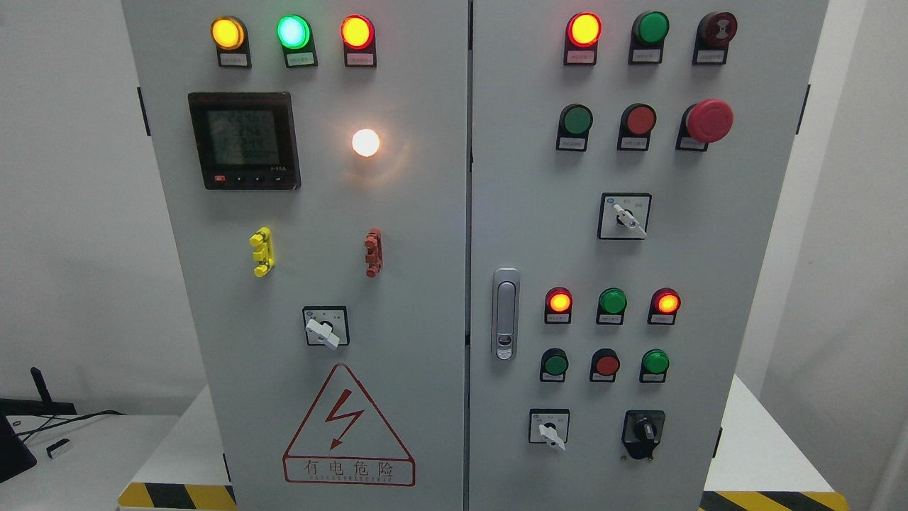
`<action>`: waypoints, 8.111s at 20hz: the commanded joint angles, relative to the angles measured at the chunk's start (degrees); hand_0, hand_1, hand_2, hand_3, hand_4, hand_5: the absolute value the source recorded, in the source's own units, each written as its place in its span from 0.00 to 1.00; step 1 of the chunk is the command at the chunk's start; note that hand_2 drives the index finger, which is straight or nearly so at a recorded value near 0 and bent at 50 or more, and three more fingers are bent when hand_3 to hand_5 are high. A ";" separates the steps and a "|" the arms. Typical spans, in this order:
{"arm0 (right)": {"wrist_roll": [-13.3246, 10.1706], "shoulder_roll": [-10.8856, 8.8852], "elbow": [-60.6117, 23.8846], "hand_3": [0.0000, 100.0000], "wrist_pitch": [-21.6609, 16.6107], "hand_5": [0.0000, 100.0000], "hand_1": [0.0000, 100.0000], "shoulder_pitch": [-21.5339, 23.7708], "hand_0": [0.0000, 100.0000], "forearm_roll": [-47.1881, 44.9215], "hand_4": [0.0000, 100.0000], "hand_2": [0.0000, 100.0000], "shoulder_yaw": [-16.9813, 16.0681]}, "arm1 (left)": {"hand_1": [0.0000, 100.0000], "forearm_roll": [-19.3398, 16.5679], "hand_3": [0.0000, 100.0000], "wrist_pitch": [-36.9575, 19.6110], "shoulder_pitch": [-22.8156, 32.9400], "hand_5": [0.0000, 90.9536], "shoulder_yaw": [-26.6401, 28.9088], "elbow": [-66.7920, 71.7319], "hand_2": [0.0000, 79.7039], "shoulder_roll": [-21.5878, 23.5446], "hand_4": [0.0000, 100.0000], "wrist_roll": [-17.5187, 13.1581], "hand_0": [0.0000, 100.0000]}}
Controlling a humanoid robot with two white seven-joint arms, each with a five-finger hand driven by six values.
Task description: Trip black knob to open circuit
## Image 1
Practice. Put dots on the red push button upper row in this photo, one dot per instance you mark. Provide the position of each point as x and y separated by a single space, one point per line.
637 122

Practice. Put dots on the black antenna device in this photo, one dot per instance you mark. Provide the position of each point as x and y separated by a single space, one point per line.
44 406

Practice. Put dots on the red lit indicator middle left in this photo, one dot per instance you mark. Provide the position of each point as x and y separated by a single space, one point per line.
558 306

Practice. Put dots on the dark red buzzer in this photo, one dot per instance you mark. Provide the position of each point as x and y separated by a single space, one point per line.
714 33

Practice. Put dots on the white selector switch left door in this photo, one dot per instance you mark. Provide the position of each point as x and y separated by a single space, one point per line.
326 325

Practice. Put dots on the green push button upper row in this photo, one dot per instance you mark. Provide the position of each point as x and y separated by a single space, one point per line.
574 124

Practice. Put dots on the red terminal connector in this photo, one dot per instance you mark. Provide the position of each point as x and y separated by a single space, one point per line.
374 253

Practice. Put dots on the red orange indicator light left door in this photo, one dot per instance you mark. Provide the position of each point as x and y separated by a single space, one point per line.
359 43

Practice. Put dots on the black digital power meter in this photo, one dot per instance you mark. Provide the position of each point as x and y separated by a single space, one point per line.
245 140

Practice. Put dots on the red lit indicator top right door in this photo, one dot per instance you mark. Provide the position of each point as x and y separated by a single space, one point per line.
582 34

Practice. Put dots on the black rotary knob switch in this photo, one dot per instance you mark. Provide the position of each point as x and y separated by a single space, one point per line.
642 432

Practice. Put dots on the green push button lower right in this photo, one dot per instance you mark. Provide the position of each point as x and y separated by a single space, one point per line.
654 367

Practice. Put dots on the black yellow hazard tape right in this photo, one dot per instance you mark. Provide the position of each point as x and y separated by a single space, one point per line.
772 500

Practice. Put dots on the small black white adapter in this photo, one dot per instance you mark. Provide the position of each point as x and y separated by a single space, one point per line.
61 446

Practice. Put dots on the red emergency stop button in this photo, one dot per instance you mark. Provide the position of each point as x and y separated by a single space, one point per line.
705 122

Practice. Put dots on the black yellow hazard tape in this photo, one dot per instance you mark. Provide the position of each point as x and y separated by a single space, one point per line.
772 500
160 496

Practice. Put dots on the white selector switch door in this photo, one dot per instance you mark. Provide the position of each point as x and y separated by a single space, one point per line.
549 426
326 325

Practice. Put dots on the red indicator middle right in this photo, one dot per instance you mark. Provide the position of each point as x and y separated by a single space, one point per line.
664 306

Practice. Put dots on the grey electrical cabinet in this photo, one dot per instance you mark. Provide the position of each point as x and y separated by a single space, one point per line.
466 98

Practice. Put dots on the silver door handle lock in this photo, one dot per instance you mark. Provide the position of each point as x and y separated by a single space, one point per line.
505 313

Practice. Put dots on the green push button lower left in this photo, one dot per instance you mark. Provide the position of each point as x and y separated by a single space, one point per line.
554 366

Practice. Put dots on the yellow terminal connector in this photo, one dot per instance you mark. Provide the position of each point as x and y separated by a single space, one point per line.
262 245

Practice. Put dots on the black monitor corner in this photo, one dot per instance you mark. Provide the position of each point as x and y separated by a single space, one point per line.
15 457

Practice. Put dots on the yellow indicator light top left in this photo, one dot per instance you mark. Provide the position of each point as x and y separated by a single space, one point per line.
231 42

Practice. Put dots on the red push button lower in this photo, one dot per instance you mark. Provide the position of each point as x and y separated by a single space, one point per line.
604 366

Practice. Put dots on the white selector switch lower right door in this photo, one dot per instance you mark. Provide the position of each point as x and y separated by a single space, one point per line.
549 426

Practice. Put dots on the green indicator middle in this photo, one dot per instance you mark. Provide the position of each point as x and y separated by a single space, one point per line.
612 306

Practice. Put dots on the white glowing lamp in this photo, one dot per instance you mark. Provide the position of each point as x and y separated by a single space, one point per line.
365 142

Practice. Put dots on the red high voltage warning sticker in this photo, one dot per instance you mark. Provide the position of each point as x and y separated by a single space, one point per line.
345 439

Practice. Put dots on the white selector switch upper right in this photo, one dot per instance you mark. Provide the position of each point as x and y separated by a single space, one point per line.
624 216

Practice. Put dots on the green indicator top right door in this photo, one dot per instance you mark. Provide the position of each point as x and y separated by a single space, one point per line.
648 33

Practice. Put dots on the black yellow hazard tape left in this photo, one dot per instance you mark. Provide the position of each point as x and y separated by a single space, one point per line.
160 496

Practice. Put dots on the green lit indicator light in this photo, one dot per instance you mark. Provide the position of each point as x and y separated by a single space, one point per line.
297 41

